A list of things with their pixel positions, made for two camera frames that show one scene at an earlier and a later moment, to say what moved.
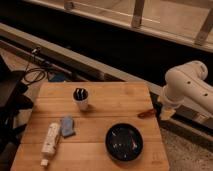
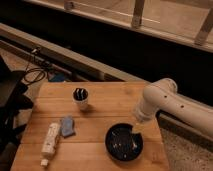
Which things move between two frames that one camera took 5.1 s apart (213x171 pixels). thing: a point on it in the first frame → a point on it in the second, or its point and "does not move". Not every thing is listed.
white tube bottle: [49, 143] does not move
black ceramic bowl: [124, 142] does not move
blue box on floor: [56, 77] does not move
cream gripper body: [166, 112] → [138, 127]
